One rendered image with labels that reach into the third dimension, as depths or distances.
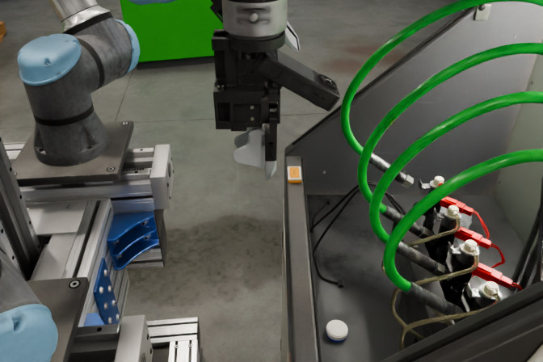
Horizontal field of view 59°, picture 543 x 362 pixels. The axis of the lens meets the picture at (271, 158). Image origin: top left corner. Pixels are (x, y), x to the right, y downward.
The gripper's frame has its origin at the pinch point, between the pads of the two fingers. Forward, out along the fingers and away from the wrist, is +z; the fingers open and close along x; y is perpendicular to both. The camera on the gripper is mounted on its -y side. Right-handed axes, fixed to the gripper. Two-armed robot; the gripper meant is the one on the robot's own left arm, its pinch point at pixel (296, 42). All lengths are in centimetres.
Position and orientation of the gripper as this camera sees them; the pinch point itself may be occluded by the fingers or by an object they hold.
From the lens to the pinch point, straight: 86.3
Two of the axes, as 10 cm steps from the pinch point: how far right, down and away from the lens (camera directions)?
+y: -7.4, 5.6, 3.7
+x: -2.0, 3.4, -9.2
